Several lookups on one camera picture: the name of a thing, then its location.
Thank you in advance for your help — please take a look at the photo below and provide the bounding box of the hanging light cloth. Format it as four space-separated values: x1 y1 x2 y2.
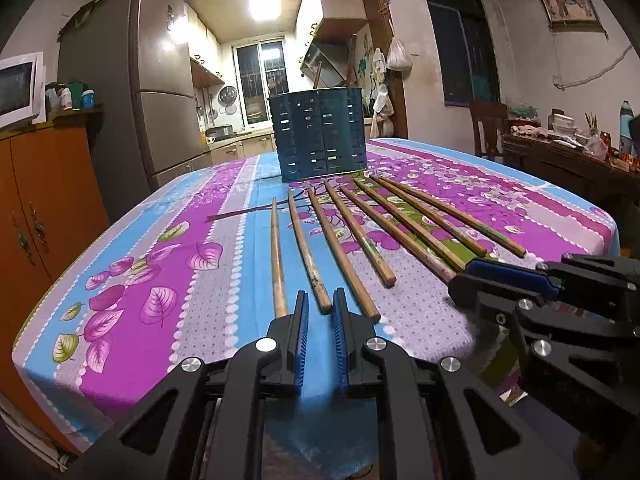
369 47 396 138

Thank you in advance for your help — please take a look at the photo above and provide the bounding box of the ceiling light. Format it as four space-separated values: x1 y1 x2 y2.
248 0 283 23

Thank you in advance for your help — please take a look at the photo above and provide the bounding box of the framed elephant picture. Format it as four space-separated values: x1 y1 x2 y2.
531 0 603 30

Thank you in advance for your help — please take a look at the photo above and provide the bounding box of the stack of white bowls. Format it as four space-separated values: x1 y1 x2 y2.
547 110 578 136

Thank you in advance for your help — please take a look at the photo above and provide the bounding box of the dark wooden chair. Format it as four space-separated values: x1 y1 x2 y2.
468 100 510 161

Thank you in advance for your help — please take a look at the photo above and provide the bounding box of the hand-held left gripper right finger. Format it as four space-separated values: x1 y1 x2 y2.
332 287 576 480

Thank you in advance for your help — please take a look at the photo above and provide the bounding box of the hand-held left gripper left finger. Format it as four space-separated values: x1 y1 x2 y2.
65 290 311 480

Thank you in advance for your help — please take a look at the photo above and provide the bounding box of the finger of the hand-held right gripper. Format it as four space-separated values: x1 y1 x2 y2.
448 274 640 362
464 253 640 312

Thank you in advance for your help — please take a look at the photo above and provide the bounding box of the clear plastic bag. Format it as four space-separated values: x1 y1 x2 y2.
582 132 610 161

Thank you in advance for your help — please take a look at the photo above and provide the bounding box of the white wall cable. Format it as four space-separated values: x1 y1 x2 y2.
550 42 636 92

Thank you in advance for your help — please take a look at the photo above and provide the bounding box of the wooden wall cabinet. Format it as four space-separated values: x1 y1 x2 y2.
295 0 371 46
187 10 226 88

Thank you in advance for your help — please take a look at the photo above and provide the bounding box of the white microwave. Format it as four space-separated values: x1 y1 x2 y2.
0 51 46 128

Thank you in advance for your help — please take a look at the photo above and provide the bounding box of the hanging white plastic bag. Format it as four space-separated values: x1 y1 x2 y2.
386 35 413 72

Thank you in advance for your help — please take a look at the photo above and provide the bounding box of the grey refrigerator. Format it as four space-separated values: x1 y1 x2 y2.
57 0 213 221

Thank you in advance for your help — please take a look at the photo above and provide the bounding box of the blue thermos bottle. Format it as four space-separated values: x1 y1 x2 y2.
619 99 637 156

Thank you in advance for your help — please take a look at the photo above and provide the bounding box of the kitchen window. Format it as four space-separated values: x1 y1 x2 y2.
232 40 288 131

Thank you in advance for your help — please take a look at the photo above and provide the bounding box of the pink cloth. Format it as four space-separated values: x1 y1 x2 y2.
511 124 551 140

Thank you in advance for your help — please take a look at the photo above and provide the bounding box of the floral purple blue tablecloth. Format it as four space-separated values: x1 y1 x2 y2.
11 137 621 480

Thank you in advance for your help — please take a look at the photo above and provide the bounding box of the dark window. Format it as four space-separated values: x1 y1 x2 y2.
417 0 502 108

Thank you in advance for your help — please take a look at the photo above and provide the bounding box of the orange wooden cabinet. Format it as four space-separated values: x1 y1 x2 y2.
0 110 111 453

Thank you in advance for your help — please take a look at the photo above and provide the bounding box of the dark wooden sideboard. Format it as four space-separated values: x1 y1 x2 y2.
500 130 640 211

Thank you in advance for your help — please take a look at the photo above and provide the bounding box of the blue perforated chopstick holder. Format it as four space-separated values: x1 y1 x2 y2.
267 87 369 183

